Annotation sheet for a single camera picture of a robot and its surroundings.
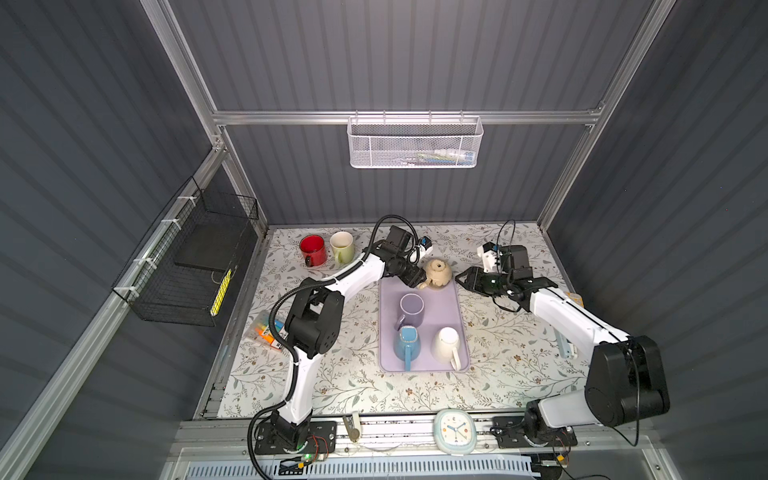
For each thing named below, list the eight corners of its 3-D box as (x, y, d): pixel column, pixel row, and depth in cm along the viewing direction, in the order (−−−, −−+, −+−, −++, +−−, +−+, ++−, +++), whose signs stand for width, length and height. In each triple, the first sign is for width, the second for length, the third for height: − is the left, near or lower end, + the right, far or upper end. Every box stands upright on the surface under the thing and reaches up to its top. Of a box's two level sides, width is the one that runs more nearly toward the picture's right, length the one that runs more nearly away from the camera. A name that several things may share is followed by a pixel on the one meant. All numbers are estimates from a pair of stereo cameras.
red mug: (300, 272, 108) (295, 259, 102) (306, 247, 116) (301, 234, 110) (324, 272, 108) (320, 259, 102) (328, 247, 116) (325, 234, 110)
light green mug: (332, 271, 109) (327, 255, 101) (335, 248, 116) (331, 231, 108) (353, 271, 109) (350, 255, 101) (355, 248, 116) (353, 231, 108)
